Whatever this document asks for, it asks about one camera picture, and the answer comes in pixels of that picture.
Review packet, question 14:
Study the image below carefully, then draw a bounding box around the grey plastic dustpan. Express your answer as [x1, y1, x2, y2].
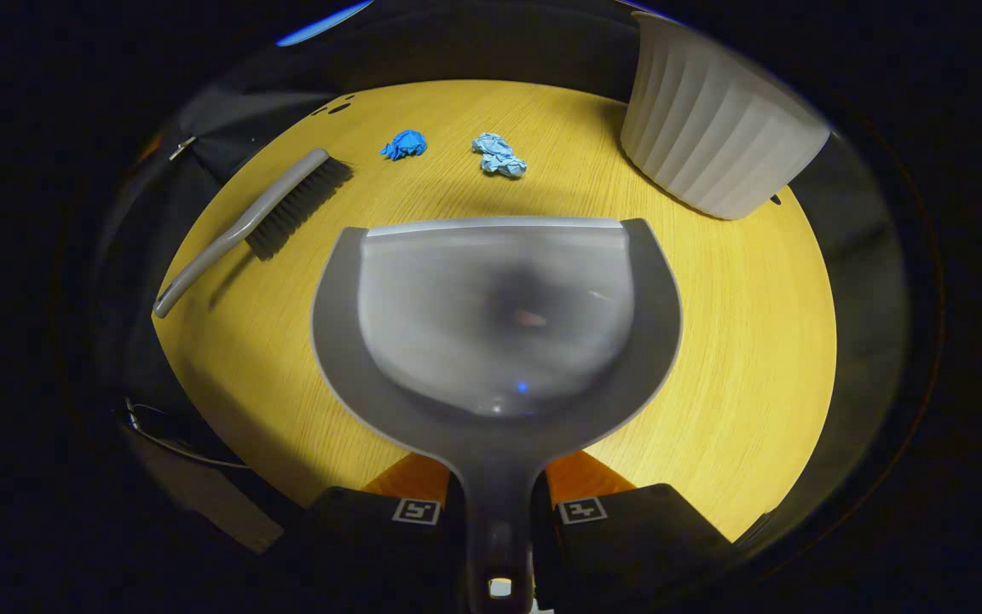
[310, 216, 685, 614]

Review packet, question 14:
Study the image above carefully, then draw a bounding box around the dark blue paper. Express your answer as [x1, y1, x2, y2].
[381, 130, 429, 162]

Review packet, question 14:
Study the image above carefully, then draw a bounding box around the white ribbed garbage bin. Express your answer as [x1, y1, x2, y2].
[620, 12, 833, 221]

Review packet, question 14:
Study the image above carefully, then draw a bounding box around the light blue paper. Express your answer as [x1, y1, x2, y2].
[471, 132, 529, 179]

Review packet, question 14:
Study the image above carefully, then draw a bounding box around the small grey broom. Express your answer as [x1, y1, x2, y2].
[153, 148, 354, 319]

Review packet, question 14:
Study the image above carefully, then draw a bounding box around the black backdrop cloth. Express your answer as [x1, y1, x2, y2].
[107, 0, 914, 547]

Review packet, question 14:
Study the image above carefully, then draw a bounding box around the thin grey cable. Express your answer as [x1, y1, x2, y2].
[123, 397, 251, 472]

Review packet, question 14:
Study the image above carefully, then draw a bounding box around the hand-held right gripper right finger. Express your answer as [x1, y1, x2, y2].
[532, 450, 735, 611]

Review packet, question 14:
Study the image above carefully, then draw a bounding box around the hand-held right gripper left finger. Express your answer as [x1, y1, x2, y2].
[286, 452, 468, 614]

